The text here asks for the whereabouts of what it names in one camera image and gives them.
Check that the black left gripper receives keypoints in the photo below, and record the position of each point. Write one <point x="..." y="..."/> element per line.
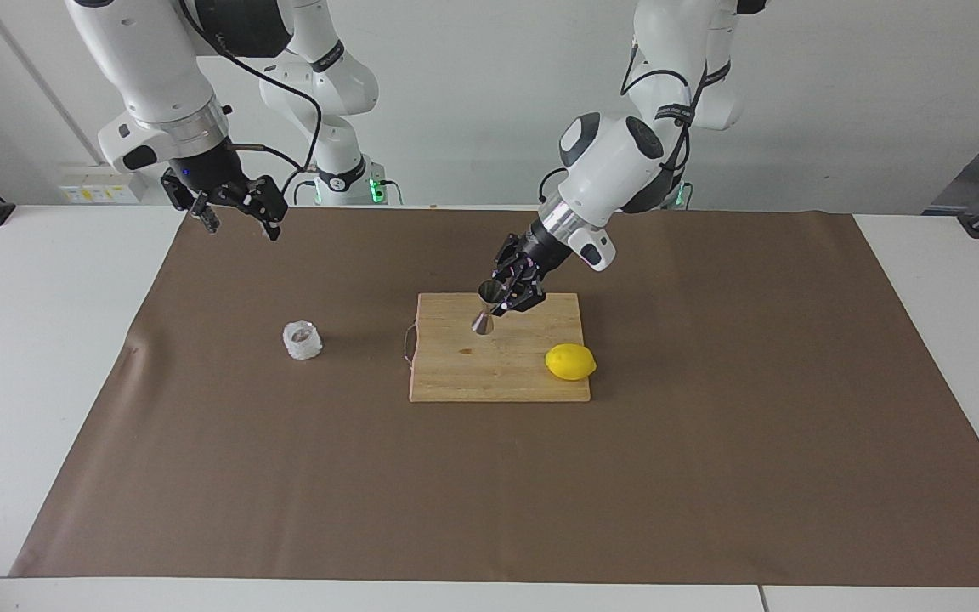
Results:
<point x="545" y="251"/>

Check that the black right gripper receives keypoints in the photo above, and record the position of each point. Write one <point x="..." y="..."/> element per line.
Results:
<point x="205" y="174"/>

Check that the steel double jigger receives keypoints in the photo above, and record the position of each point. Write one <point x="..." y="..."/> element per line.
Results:
<point x="483" y="323"/>

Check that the clear textured glass cup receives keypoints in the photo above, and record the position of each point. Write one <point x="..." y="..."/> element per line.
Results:
<point x="302" y="342"/>

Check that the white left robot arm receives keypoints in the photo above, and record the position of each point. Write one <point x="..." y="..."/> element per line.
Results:
<point x="617" y="170"/>

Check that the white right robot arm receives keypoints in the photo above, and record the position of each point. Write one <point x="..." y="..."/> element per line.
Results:
<point x="149" y="68"/>

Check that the wooden cutting board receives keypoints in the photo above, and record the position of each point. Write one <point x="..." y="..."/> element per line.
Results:
<point x="498" y="374"/>

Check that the yellow lemon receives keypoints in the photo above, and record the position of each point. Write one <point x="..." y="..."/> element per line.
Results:
<point x="570" y="362"/>

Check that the brown paper table mat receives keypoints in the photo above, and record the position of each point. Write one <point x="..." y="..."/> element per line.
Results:
<point x="285" y="476"/>

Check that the white wall socket strip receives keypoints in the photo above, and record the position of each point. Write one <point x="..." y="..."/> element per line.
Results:
<point x="86" y="194"/>

